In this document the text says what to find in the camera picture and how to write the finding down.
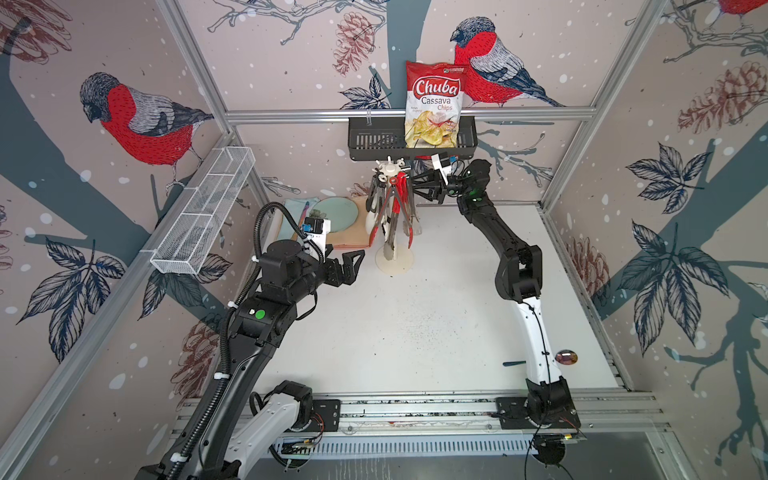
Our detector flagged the black steel tongs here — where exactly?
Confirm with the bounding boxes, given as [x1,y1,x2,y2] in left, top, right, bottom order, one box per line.
[366,174,385,215]

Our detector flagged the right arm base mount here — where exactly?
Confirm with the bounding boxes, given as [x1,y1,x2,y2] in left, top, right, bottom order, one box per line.
[492,396,581,430]

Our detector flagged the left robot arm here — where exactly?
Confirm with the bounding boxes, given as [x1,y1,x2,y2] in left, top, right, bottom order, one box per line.
[136,202,365,479]

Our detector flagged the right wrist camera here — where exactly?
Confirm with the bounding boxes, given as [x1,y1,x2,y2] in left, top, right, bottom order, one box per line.
[431,157,459,188]

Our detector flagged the light green plate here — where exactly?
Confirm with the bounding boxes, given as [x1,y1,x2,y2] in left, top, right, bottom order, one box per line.
[309,197,359,233]

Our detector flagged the dark wall basket shelf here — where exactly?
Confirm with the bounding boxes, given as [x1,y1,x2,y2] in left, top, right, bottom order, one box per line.
[347,117,478,162]

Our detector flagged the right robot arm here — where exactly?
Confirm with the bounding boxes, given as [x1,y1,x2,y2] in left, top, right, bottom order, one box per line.
[412,159,573,427]

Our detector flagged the red steel tongs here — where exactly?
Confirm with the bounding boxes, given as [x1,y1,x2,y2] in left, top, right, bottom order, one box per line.
[365,171,415,248]

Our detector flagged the cream utensil rack stand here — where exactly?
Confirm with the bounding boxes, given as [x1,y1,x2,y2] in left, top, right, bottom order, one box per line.
[373,157,414,276]

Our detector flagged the iridescent spoon dark handle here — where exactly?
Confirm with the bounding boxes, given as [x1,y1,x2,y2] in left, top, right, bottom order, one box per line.
[502,349,579,367]

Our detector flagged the red packet under basket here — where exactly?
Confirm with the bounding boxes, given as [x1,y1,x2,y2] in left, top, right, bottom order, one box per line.
[415,154,461,162]

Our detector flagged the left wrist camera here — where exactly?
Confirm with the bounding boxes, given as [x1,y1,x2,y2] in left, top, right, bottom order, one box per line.
[302,217,331,259]

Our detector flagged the white wire mesh shelf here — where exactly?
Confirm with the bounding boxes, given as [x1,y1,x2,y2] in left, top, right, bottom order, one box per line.
[150,146,255,275]

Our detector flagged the orange cutting board mat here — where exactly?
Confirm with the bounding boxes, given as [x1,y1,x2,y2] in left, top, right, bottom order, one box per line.
[273,195,376,251]

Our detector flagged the teal cloth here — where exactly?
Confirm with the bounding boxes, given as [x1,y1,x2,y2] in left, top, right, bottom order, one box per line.
[277,197,320,240]

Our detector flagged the pink handled utensil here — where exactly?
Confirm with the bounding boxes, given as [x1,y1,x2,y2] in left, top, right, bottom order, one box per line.
[299,201,311,223]

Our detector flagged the Chuba cassava chips bag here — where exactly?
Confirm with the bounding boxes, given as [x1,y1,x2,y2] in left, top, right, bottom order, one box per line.
[404,62,466,148]

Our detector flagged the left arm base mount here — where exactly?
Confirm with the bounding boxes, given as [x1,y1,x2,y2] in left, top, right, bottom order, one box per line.
[285,399,341,435]

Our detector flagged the thin red handled tongs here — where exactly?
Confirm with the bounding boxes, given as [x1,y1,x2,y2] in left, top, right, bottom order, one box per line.
[382,187,401,261]

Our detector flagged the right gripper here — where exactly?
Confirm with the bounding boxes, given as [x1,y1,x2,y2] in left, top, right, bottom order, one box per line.
[407,172,470,209]

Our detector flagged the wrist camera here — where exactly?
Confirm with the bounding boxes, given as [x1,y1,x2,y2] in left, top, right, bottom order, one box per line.
[302,217,331,259]
[431,157,459,188]

